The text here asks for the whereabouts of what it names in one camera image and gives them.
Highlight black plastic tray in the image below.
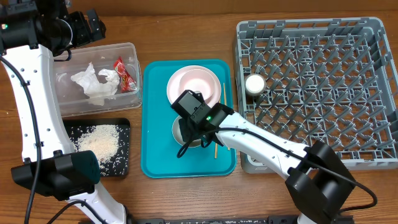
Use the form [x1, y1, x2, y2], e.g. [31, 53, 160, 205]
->
[62, 117, 131, 178]

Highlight left wooden chopstick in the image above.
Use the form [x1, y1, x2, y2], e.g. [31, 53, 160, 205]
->
[214, 143, 218, 159]

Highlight white rice with food scrap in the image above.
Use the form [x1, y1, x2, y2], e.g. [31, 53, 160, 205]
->
[67, 124, 130, 177]

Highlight pink round plate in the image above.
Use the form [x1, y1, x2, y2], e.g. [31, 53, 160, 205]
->
[167, 65, 221, 107]

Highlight pink shallow bowl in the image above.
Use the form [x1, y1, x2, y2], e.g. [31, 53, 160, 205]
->
[179, 69, 215, 102]

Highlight white cup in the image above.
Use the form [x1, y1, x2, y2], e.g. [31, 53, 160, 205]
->
[244, 73, 266, 96]

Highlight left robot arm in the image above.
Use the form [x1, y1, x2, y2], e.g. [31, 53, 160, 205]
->
[1, 0, 134, 223]

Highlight clear plastic waste bin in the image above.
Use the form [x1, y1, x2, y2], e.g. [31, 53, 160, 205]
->
[54, 42, 142, 117]

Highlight red snack wrapper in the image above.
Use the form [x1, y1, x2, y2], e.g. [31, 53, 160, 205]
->
[114, 57, 137, 93]

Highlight grey dishwasher rack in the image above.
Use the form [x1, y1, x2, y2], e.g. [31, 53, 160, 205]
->
[234, 17, 397, 170]

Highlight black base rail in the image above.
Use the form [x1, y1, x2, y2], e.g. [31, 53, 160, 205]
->
[136, 215, 298, 224]

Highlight right wooden chopstick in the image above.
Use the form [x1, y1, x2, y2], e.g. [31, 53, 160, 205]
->
[223, 83, 231, 151]

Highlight teal serving tray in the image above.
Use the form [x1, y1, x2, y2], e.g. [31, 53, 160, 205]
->
[141, 59, 237, 178]

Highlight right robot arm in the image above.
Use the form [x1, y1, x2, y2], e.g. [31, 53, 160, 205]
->
[171, 90, 354, 223]

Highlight white tissue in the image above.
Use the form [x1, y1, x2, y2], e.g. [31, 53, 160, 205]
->
[70, 62, 120, 106]

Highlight wooden chopstick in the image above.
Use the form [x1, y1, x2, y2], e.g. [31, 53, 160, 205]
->
[214, 143, 218, 159]
[223, 83, 231, 151]

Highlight grey bowl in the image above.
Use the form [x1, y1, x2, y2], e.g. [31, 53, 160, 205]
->
[172, 116, 201, 148]

